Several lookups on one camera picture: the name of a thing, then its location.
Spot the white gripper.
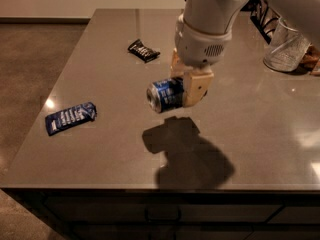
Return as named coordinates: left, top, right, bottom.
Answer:
left=170, top=15, right=232, bottom=107

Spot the blue pepsi can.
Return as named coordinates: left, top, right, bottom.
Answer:
left=146, top=77, right=184, bottom=113

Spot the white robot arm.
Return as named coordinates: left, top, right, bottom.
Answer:
left=172, top=0, right=320, bottom=107

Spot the black snack wrapper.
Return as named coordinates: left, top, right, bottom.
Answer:
left=127, top=39, right=160, bottom=63

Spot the clear glass jar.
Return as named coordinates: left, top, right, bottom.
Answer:
left=263, top=18, right=310, bottom=73

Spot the blue snack bag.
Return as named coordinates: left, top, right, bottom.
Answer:
left=45, top=102, right=97, bottom=136

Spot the dark drawer cabinet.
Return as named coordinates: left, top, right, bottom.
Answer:
left=3, top=187, right=320, bottom=240

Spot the black wire basket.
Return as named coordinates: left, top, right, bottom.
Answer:
left=242, top=0, right=280, bottom=44

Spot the black drawer handle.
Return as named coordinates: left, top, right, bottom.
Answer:
left=145, top=206, right=181, bottom=223

